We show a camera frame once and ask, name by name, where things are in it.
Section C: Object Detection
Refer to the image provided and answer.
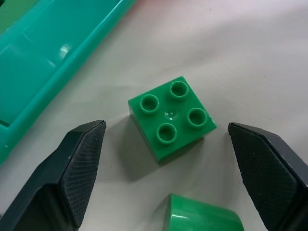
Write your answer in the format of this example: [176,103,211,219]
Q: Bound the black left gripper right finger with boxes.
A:
[227,122,308,231]

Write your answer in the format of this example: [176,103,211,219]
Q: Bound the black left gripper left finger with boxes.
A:
[0,119,107,231]

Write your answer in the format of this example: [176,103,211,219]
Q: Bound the green curved block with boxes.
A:
[162,193,245,231]

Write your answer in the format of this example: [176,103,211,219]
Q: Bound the green square studded block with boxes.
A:
[128,76,218,165]

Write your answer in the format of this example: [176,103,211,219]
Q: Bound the teal plastic bin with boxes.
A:
[0,0,137,166]

